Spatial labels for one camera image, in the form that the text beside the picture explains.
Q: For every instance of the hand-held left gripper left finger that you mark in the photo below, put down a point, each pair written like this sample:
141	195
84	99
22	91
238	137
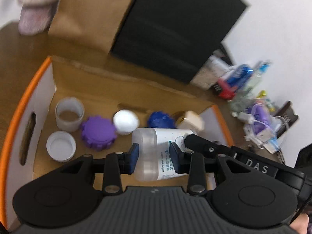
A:
132	158

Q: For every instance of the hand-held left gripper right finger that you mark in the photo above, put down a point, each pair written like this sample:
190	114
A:
174	158

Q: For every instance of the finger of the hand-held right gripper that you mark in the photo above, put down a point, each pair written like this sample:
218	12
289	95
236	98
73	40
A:
202	145

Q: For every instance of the white plastic bottle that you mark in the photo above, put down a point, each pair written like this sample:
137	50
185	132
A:
153	146

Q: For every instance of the beige charger plug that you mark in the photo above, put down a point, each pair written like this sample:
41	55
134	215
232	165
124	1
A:
192	121

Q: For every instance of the white domed cap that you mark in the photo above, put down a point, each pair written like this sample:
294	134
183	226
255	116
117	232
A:
125	121

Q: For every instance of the blue ribbed cap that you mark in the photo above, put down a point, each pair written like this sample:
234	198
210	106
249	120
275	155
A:
161	120

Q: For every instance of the purple ribbed cap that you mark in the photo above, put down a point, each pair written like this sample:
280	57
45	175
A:
98	132

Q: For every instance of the white ribbed cap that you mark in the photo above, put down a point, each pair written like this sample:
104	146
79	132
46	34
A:
61	146

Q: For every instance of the translucent plastic cup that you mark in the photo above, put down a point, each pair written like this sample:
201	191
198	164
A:
69	115

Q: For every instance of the printed cardboard box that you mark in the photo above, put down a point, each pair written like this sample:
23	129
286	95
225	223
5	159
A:
97	87

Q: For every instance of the person's right hand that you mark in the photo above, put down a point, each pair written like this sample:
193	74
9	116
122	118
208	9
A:
301	224

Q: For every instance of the white power adapter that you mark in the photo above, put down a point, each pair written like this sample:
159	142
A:
260	136

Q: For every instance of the small red box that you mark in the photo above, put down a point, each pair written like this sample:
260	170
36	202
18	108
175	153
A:
225	91

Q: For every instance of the purple plastic object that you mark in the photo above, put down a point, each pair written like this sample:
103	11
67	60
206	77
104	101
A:
259	117

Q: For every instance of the blue drink can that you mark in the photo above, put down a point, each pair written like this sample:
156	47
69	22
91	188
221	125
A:
240	74

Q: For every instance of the clear glass bottle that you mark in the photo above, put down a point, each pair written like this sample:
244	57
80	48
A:
258	78

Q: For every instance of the brown and black box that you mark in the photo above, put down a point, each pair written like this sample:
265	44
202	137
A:
178	29

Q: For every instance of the brown paper bag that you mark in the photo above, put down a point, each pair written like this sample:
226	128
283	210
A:
95	14

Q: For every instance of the speckled ceramic vase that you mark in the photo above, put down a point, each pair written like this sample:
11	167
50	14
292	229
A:
36	7

